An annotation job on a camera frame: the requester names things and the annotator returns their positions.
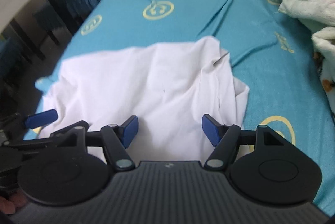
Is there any white t-shirt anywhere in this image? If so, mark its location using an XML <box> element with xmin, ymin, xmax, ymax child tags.
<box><xmin>40</xmin><ymin>36</ymin><xmax>249</xmax><ymax>162</ymax></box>

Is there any teal patterned bed sheet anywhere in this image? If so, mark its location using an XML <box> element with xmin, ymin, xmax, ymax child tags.
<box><xmin>36</xmin><ymin>0</ymin><xmax>334</xmax><ymax>215</ymax></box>

